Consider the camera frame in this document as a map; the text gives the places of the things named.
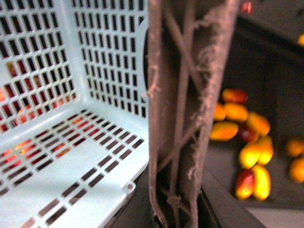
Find light blue plastic basket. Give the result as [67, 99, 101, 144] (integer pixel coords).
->
[0, 0, 149, 228]

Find brown basket handle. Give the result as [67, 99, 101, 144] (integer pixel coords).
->
[147, 0, 239, 228]

